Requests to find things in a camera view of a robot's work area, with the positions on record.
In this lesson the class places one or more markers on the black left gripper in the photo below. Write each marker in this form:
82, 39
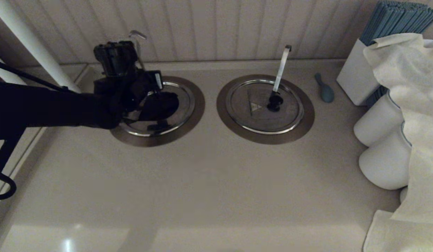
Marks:
132, 87

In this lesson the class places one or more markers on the stainless steel pot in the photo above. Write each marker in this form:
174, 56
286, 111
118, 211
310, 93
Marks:
185, 105

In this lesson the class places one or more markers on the steel hinged lid black knob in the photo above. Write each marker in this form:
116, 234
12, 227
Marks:
258, 122

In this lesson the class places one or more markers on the blue plastic spoon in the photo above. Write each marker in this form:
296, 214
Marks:
325, 93

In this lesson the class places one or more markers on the steel inner pot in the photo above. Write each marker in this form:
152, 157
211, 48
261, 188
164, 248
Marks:
164, 106

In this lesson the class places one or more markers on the thick white pole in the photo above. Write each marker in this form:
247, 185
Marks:
4, 74
27, 35

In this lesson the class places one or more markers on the white rectangular holder box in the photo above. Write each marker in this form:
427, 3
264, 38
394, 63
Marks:
353, 77

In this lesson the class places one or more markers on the blue ribbed paper stack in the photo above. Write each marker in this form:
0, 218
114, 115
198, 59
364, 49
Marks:
375, 96

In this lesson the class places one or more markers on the white paper cup stack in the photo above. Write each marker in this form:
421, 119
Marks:
375, 122
383, 164

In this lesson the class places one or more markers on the blue stick bundle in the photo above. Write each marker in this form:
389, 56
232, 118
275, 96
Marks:
395, 19

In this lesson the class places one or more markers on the white woven cloth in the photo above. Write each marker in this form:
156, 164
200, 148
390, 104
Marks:
419, 105

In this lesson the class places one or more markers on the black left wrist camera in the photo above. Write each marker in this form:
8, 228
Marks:
115, 57

